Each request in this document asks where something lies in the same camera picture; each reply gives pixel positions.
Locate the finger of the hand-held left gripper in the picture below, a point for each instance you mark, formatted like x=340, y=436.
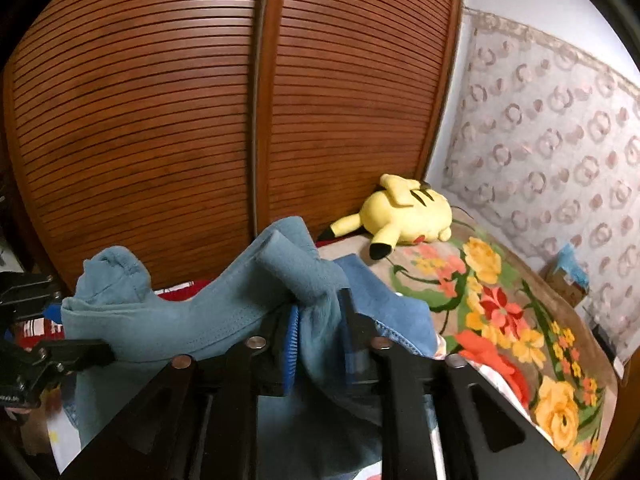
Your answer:
x=80, y=355
x=30, y=292

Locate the white floral bed sheet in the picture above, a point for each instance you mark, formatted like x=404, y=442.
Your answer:
x=62, y=455

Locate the brown floral blanket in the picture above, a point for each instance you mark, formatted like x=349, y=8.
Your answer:
x=500, y=320

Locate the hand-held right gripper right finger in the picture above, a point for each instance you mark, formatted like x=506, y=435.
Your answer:
x=351, y=325

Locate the wooden louvered wardrobe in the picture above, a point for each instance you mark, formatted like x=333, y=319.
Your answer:
x=175, y=110

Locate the yellow plush toy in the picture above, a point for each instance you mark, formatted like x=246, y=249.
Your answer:
x=405, y=210

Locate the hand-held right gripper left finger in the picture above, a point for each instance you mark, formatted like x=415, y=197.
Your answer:
x=291, y=350

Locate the cardboard box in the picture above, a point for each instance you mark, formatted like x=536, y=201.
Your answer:
x=565, y=285

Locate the teal pants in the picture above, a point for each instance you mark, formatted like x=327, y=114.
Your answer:
x=200, y=320

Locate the blue denim jeans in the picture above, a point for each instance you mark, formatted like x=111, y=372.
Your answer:
x=390, y=310

